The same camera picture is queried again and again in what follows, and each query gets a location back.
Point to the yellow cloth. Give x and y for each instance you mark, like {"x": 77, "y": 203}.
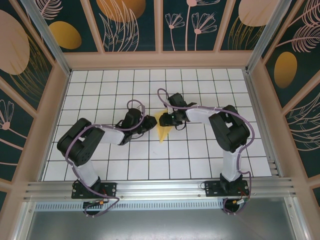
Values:
{"x": 163, "y": 133}

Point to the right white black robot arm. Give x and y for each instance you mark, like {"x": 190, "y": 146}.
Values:
{"x": 230, "y": 130}

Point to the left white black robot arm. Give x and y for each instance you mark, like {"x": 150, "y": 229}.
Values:
{"x": 80, "y": 145}

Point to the grey metal sheet panel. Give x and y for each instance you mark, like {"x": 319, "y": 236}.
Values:
{"x": 160, "y": 225}

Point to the small controller board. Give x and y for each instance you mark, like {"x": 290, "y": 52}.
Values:
{"x": 238, "y": 202}
{"x": 96, "y": 202}

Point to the aluminium mounting rail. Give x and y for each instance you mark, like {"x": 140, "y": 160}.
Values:
{"x": 160, "y": 188}

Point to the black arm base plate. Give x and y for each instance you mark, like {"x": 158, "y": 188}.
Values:
{"x": 212, "y": 188}
{"x": 110, "y": 190}

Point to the aluminium side rail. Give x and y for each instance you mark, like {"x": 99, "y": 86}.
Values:
{"x": 255, "y": 95}

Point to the aluminium frame post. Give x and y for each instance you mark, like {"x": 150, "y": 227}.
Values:
{"x": 23, "y": 222}
{"x": 267, "y": 37}
{"x": 47, "y": 37}
{"x": 297, "y": 220}

